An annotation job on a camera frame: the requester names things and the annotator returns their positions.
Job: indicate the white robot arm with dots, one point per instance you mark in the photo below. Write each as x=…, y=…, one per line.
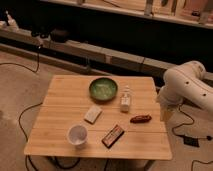
x=184, y=82

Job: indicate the green ceramic bowl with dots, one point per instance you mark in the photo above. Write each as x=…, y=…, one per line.
x=103, y=89

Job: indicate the small white bottle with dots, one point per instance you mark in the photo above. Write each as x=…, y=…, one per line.
x=125, y=99

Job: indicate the wooden table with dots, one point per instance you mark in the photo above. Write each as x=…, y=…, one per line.
x=66, y=102

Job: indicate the red-brown sausage snack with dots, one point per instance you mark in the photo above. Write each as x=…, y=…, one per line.
x=141, y=119

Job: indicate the dark chocolate bar box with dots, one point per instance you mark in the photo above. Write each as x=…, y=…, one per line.
x=112, y=136

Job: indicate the black device on ledge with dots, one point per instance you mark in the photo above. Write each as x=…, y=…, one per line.
x=60, y=36

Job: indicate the black power adapter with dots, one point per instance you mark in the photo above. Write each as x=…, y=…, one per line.
x=191, y=141

